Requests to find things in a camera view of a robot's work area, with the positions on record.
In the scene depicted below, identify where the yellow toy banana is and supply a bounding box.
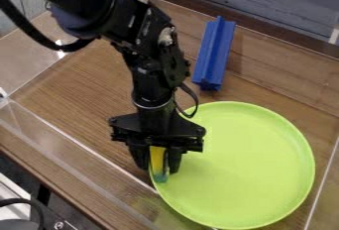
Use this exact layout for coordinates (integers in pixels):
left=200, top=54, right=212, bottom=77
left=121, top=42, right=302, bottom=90
left=149, top=146, right=169, bottom=183

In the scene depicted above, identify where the blue plastic block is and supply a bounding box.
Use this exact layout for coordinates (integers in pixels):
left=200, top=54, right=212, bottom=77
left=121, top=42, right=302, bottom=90
left=190, top=16, right=236, bottom=91

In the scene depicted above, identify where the black cable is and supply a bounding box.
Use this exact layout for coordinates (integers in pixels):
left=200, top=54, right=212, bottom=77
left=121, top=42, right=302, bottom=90
left=0, top=197, right=45, bottom=230

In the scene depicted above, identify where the green round plate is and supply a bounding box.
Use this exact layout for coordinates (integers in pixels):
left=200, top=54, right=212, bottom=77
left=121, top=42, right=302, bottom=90
left=149, top=101, right=315, bottom=230

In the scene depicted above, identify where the clear acrylic enclosure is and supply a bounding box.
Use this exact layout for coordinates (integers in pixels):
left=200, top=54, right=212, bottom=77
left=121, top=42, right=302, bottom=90
left=0, top=0, right=339, bottom=230

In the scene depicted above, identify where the black device under table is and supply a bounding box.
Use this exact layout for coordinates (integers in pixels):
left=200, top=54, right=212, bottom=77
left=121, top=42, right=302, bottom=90
left=0, top=183, right=101, bottom=230

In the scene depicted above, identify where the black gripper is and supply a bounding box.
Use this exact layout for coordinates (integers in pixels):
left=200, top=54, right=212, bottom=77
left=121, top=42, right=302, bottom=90
left=108, top=111, right=206, bottom=174

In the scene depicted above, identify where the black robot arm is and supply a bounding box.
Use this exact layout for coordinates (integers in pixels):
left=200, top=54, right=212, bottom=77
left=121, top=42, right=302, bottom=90
left=46, top=0, right=206, bottom=175

